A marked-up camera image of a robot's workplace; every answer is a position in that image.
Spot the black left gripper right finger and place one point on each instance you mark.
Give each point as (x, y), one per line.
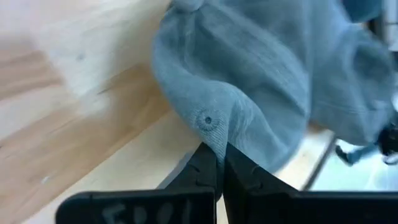
(280, 208)

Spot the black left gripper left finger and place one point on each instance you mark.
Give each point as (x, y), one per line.
(174, 208)

